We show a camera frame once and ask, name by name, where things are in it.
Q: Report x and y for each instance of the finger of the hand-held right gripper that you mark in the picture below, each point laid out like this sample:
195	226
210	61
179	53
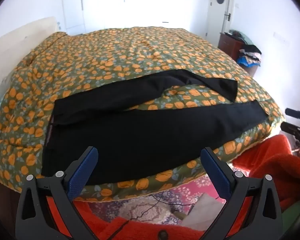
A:
293	113
290	128

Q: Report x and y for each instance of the green quilt with orange flowers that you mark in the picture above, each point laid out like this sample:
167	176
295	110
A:
115	55

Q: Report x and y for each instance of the pile of folded clothes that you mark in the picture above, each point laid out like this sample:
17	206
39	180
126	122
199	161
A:
250	52

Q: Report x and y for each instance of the black pants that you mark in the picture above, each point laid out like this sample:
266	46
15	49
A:
140	130

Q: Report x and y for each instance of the green cloth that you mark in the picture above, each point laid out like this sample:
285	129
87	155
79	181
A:
296	212

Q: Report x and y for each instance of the beige cloth piece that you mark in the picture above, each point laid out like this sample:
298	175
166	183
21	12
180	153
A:
205	207

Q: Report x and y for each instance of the cream padded headboard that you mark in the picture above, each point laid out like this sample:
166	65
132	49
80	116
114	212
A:
15	45

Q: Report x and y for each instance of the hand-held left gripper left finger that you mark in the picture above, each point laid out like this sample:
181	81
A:
81	176

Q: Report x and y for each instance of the white door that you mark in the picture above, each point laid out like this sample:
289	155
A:
215	20

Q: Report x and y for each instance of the red fleece garment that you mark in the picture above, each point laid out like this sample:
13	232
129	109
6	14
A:
145	230

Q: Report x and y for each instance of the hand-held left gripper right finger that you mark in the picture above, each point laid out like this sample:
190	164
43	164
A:
218	176

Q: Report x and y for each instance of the brown wooden cabinet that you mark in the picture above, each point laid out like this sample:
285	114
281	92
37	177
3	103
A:
229	45

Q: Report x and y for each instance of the white wardrobe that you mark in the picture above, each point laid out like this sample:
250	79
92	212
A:
102	5

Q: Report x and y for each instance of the pink floral bed sheet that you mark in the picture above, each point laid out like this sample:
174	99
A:
190	187

